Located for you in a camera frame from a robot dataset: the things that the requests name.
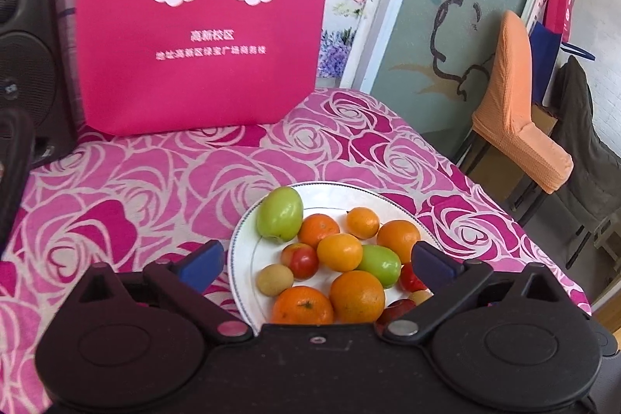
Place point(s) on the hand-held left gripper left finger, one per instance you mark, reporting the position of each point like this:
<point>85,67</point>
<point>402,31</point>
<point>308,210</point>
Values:
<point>203,261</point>

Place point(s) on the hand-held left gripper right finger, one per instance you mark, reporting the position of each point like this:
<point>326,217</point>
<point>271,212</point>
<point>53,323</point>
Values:
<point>432,263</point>

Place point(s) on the small red apple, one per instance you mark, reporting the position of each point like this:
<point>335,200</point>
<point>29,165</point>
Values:
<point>411,279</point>
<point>301,260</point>

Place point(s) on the small yellowish fruit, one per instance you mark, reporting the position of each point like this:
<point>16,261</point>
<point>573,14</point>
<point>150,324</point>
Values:
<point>419,297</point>
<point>275,279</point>

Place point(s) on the green apple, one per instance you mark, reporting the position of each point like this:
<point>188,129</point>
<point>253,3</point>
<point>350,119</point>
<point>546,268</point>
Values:
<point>280,212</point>
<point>383,266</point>

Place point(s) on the white plate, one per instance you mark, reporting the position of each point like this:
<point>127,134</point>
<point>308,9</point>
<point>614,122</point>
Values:
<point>252,259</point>

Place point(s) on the dark red plum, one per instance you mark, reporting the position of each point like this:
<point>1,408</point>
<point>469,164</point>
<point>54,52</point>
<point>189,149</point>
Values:
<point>395,309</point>

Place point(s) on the small orange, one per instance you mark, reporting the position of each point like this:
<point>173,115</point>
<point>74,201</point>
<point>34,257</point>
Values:
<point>363,221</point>
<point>339,251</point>

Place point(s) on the large orange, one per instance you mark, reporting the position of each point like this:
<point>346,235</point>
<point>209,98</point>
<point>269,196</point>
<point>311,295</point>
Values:
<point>357,296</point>

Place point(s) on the tangerine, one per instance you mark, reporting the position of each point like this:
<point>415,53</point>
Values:
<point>318,229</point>
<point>302,305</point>

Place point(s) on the pink rose tablecloth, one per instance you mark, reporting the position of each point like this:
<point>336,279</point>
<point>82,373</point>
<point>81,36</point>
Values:
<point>145,181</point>

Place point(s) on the magenta tote bag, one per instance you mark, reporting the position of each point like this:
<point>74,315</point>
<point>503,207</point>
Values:
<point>203,94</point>

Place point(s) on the small cardboard box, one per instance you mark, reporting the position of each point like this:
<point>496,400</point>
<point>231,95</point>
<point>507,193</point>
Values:
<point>543,118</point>

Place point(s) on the chair with orange cover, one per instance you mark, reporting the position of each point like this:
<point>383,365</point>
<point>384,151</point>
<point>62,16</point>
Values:
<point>509,94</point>

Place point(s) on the chair with dark grey cover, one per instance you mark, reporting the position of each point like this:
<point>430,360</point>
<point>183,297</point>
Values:
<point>587,152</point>

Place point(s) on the black rounded object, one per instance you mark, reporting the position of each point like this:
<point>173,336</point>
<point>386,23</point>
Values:
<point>14,176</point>

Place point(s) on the blue hanging bag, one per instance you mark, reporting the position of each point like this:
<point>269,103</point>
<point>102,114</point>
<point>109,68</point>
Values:
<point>541,55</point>

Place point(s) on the black speaker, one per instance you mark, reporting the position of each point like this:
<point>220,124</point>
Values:
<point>29,55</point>

